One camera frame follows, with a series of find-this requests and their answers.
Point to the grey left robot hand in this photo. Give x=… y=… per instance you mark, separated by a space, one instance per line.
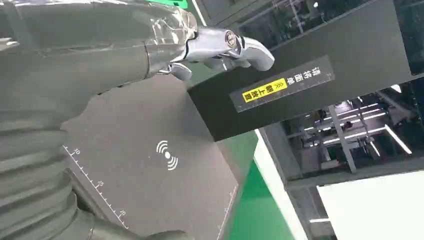
x=82 y=49

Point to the black scanner stand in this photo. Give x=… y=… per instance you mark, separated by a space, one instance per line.
x=132 y=132

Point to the green belt conveyor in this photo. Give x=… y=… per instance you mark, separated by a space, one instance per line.
x=258 y=205

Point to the white panel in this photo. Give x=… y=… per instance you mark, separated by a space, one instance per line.
x=374 y=208

